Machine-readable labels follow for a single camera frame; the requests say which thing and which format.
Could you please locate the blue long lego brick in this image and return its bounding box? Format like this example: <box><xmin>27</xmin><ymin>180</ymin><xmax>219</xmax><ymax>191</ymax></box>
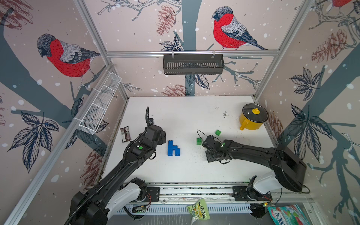
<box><xmin>167</xmin><ymin>140</ymin><xmax>181</xmax><ymax>157</ymax></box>

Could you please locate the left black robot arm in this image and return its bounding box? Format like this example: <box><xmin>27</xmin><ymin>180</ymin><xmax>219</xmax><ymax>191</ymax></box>
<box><xmin>65</xmin><ymin>125</ymin><xmax>167</xmax><ymax>225</ymax></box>

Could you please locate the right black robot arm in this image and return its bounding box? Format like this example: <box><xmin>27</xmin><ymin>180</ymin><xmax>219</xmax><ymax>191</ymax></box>
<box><xmin>202</xmin><ymin>136</ymin><xmax>307</xmax><ymax>195</ymax></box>

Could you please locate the brown snack wrapper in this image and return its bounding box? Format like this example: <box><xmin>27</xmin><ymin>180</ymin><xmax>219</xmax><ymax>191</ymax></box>
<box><xmin>121</xmin><ymin>126</ymin><xmax>131</xmax><ymax>143</ymax></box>

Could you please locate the yellow pot with lid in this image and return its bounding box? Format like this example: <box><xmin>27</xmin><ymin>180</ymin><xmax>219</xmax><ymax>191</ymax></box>
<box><xmin>239</xmin><ymin>103</ymin><xmax>269</xmax><ymax>130</ymax></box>

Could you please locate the green snack packet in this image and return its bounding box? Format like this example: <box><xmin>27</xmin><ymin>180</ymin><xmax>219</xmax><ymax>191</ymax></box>
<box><xmin>187</xmin><ymin>199</ymin><xmax>210</xmax><ymax>224</ymax></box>

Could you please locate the colourful tissue packet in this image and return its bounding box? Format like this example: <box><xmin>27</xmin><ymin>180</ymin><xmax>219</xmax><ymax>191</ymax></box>
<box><xmin>268</xmin><ymin>204</ymin><xmax>311</xmax><ymax>225</ymax></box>

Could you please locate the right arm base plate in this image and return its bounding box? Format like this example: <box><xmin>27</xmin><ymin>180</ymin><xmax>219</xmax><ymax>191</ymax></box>
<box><xmin>232</xmin><ymin>186</ymin><xmax>273</xmax><ymax>202</ymax></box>

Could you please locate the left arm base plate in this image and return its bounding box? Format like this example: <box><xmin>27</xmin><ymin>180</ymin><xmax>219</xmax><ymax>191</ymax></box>
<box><xmin>142</xmin><ymin>187</ymin><xmax>160</xmax><ymax>203</ymax></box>

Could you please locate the white wire mesh shelf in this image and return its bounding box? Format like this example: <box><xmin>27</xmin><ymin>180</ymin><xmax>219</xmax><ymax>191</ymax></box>
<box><xmin>77</xmin><ymin>71</ymin><xmax>122</xmax><ymax>135</ymax></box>

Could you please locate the black hanging wire basket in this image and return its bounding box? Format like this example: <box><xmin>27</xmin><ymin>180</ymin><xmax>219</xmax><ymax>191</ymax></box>
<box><xmin>163</xmin><ymin>54</ymin><xmax>225</xmax><ymax>75</ymax></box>

